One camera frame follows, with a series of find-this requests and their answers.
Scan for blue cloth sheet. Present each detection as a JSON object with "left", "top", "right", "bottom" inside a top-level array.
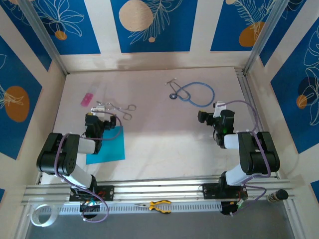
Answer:
[{"left": 86, "top": 125, "right": 126, "bottom": 165}]

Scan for clear bottle with pink liquid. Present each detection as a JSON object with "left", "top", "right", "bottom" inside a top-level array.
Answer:
[{"left": 81, "top": 83, "right": 100, "bottom": 108}]

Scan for metal forceps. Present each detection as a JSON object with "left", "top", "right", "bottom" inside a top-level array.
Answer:
[{"left": 96, "top": 100, "right": 137, "bottom": 121}]

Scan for blue stethoscope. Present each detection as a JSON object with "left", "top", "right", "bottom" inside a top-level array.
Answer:
[{"left": 164, "top": 77, "right": 215, "bottom": 108}]

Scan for small dark capped bottle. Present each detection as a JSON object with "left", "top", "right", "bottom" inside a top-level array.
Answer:
[{"left": 267, "top": 189, "right": 289, "bottom": 204}]

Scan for clear tape roll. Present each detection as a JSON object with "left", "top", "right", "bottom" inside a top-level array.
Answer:
[{"left": 30, "top": 204, "right": 58, "bottom": 227}]

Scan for yellow black pliers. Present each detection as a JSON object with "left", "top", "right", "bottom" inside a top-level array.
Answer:
[{"left": 134, "top": 200, "right": 172, "bottom": 214}]

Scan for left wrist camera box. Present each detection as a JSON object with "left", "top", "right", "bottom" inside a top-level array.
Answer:
[{"left": 91, "top": 106, "right": 107, "bottom": 118}]

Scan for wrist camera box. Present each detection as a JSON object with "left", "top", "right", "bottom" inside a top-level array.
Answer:
[
  {"left": 213, "top": 101, "right": 227, "bottom": 118},
  {"left": 91, "top": 106, "right": 107, "bottom": 118}
]

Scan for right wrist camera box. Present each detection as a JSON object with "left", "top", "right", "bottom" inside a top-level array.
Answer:
[{"left": 213, "top": 101, "right": 227, "bottom": 118}]

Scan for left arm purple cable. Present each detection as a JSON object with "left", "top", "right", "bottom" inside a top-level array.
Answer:
[{"left": 54, "top": 115, "right": 123, "bottom": 223}]

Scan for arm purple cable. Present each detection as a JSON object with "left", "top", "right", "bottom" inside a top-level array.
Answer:
[
  {"left": 54, "top": 115, "right": 123, "bottom": 223},
  {"left": 219, "top": 100, "right": 272, "bottom": 217}
]

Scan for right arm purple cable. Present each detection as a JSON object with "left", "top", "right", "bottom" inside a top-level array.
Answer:
[{"left": 219, "top": 100, "right": 272, "bottom": 217}]

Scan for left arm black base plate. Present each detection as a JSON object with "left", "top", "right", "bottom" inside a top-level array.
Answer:
[{"left": 69, "top": 185, "right": 115, "bottom": 202}]

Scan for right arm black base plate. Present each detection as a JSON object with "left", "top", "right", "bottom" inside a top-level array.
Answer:
[{"left": 202, "top": 183, "right": 248, "bottom": 200}]

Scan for aluminium mounting rail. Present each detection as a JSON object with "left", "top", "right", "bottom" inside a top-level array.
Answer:
[{"left": 21, "top": 174, "right": 296, "bottom": 206}]

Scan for white slotted cable duct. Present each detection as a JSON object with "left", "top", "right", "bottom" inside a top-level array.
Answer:
[{"left": 58, "top": 201, "right": 222, "bottom": 214}]

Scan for aluminium frame post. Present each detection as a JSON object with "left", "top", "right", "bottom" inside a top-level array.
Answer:
[
  {"left": 18, "top": 0, "right": 69, "bottom": 75},
  {"left": 243, "top": 0, "right": 292, "bottom": 73}
]

